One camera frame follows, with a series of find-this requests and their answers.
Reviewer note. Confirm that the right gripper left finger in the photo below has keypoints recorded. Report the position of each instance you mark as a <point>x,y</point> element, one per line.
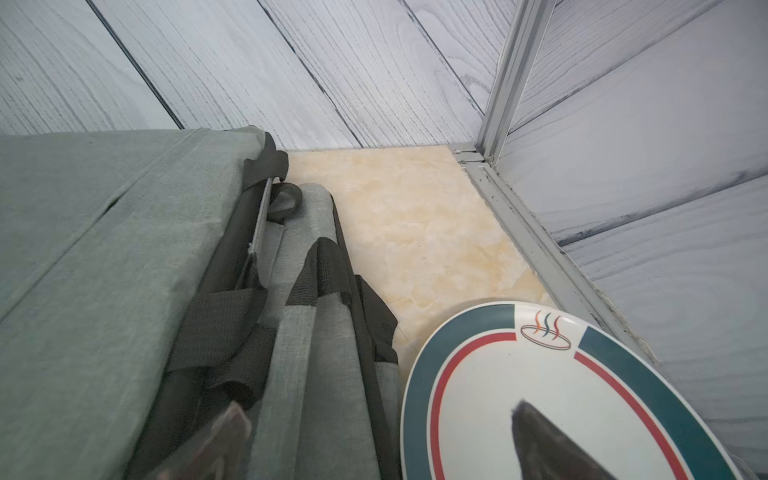
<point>216,451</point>

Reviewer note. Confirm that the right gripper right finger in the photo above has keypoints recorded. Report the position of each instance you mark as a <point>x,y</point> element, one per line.
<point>545,452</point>

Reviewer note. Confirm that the white plate green red rim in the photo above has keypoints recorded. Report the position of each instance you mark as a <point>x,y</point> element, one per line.
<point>476,367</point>

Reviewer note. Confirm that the right aluminium frame post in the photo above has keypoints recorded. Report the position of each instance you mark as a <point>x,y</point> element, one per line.
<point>513,69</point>

